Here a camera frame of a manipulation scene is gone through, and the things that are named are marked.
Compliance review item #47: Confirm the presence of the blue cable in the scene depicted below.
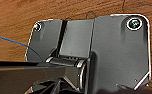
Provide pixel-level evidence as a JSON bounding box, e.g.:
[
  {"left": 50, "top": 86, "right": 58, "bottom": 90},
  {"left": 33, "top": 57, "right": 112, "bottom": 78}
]
[{"left": 0, "top": 34, "right": 44, "bottom": 63}]

